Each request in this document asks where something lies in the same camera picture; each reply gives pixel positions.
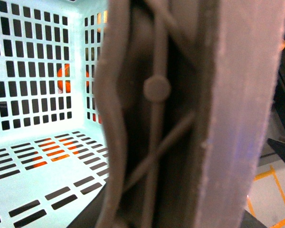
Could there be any light blue shopping basket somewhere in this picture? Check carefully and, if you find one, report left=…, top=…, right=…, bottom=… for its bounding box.
left=0, top=0, right=108, bottom=228

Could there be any orange persimmon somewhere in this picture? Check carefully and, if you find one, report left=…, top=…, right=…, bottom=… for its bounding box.
left=57, top=64, right=71, bottom=93

